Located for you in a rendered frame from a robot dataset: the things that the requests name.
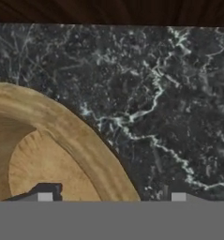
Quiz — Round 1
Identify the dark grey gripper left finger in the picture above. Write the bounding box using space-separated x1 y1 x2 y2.
2 182 64 203

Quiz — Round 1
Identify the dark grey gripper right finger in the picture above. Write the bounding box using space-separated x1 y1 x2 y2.
161 184 222 203

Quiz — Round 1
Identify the tan wooden bowl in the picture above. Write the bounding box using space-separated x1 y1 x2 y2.
0 82 142 203

